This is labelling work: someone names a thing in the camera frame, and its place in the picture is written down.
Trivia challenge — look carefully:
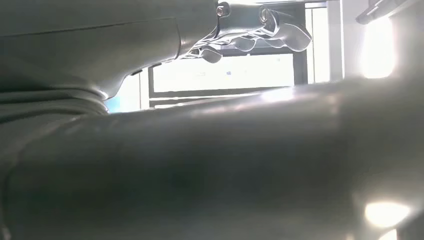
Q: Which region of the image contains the grey robot body shell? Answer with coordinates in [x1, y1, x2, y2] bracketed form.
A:
[0, 74, 424, 240]

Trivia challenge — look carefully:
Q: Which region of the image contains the dark angled bar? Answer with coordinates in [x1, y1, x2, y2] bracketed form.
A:
[356, 0, 410, 25]

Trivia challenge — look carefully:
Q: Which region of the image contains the dark metal frame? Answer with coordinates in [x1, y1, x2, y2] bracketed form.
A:
[148, 1, 310, 109]

